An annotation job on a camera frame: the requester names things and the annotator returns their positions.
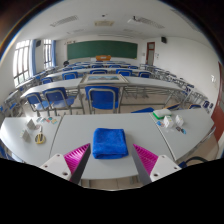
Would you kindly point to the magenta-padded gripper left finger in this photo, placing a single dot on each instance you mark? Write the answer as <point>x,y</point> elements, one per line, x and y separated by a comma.
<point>57,165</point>

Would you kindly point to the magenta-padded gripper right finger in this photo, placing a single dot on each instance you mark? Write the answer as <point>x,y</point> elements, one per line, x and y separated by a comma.
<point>162,166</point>

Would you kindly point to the blue terry towel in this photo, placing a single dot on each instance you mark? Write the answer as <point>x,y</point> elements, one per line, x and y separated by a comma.
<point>110,143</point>

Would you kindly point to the small white box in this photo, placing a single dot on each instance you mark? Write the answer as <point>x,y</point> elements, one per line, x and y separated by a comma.
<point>168,122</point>
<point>179,120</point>

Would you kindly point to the small colourful cards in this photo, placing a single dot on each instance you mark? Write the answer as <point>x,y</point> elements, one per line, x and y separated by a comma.
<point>48,120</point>

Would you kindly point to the green and white box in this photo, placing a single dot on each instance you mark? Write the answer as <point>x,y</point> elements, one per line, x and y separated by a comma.
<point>162,113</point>

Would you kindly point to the red-brown door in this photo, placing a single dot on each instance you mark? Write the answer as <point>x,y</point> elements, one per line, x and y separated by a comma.
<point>218,113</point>

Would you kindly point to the blue classroom chairs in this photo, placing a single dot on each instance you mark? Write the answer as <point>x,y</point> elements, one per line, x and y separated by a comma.
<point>102,96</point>

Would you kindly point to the grey classroom desks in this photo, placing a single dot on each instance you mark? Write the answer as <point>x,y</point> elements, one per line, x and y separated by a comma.
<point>146,81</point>

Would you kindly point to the large paned window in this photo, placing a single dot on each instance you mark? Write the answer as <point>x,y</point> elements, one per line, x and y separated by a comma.
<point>47,53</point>
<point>21,63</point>

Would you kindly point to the blue curtain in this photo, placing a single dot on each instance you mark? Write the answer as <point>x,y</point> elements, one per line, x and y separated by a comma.
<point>53,53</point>
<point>33,56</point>

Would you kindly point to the brown door with window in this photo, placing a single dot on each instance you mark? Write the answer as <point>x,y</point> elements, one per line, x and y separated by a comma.
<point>150,55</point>

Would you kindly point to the orange lectern top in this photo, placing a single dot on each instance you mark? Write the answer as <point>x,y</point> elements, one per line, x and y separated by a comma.
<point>103,57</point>

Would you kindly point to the green chalkboard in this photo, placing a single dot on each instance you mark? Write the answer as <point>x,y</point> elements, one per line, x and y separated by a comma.
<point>101,50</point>

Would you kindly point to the ceiling light panels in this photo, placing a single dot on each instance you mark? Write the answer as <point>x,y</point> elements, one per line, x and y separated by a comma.
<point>63,20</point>

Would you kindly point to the ceiling air vent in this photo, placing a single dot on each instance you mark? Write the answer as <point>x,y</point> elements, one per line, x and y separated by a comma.
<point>104,23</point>

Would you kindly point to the black wall speaker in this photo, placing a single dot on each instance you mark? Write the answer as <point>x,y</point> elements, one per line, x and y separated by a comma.
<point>164,39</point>
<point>38,43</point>

